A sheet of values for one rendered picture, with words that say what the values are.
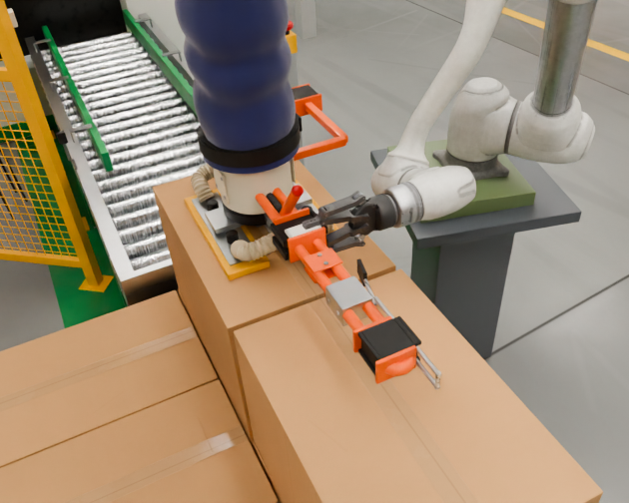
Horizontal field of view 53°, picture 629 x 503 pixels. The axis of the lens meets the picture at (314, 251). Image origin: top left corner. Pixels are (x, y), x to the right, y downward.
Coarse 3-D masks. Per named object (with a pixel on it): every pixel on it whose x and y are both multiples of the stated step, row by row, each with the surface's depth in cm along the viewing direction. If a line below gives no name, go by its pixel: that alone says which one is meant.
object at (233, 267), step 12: (216, 192) 164; (192, 204) 161; (204, 204) 160; (216, 204) 155; (192, 216) 159; (204, 216) 156; (204, 228) 153; (240, 228) 151; (216, 240) 148; (228, 240) 146; (252, 240) 148; (216, 252) 145; (228, 252) 144; (228, 264) 142; (240, 264) 142; (252, 264) 141; (264, 264) 142; (228, 276) 140; (240, 276) 141
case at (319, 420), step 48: (384, 288) 136; (240, 336) 128; (288, 336) 127; (336, 336) 127; (432, 336) 125; (288, 384) 118; (336, 384) 118; (384, 384) 117; (480, 384) 116; (288, 432) 110; (336, 432) 110; (384, 432) 109; (432, 432) 109; (480, 432) 108; (528, 432) 108; (288, 480) 124; (336, 480) 103; (384, 480) 102; (432, 480) 102; (480, 480) 102; (528, 480) 101; (576, 480) 101
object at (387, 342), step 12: (372, 324) 107; (384, 324) 107; (396, 324) 106; (360, 336) 105; (372, 336) 105; (384, 336) 105; (396, 336) 104; (360, 348) 108; (372, 348) 103; (384, 348) 103; (396, 348) 102; (408, 348) 102; (372, 360) 105; (384, 360) 101; (396, 360) 102; (384, 372) 102
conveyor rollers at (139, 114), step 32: (128, 32) 369; (96, 64) 336; (128, 64) 334; (64, 96) 310; (96, 96) 308; (128, 96) 306; (160, 96) 304; (128, 128) 285; (160, 128) 283; (192, 128) 280; (96, 160) 260; (128, 160) 264; (160, 160) 261; (192, 160) 258; (128, 192) 243; (128, 224) 229; (160, 224) 226; (128, 256) 216; (160, 256) 211
